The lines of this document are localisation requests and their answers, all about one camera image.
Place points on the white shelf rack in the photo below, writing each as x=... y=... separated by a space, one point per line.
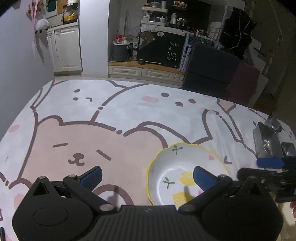
x=154 y=14

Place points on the round steel bowl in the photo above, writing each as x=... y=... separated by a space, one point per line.
x=274 y=123

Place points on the black jacket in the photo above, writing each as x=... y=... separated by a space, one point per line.
x=235 y=30

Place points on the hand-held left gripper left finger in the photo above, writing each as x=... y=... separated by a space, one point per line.
x=92 y=178

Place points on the low white drawer cabinet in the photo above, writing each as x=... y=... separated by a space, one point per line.
x=145 y=71

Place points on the bear printed tablecloth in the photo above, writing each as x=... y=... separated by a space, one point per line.
x=92 y=115

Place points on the person's right hand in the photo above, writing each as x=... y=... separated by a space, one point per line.
x=293 y=208

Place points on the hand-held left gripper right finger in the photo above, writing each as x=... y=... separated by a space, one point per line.
x=203 y=178

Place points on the teal sign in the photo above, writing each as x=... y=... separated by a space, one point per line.
x=200 y=42

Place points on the grey trash bin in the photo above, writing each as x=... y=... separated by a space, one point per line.
x=120 y=52

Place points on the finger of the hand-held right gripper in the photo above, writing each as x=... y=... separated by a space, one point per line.
x=270 y=162
x=272 y=175

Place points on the pink ribbon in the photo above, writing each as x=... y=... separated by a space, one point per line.
x=34 y=10

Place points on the teal hanging board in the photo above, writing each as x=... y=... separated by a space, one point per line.
x=52 y=4

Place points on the yellow pot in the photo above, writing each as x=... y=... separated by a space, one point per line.
x=69 y=16

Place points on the navy chair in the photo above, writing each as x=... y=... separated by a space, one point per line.
x=209 y=67

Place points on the white kitchen cabinet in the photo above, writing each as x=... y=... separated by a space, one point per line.
x=66 y=49

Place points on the square steel container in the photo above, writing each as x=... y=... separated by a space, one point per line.
x=289 y=148
x=266 y=141

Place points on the black letter board sign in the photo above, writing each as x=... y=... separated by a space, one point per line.
x=161 y=49

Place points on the white plush toy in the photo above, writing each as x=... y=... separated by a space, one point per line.
x=41 y=24

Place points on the flower-shaped bowl with yellow rim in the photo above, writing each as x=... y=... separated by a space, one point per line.
x=166 y=166

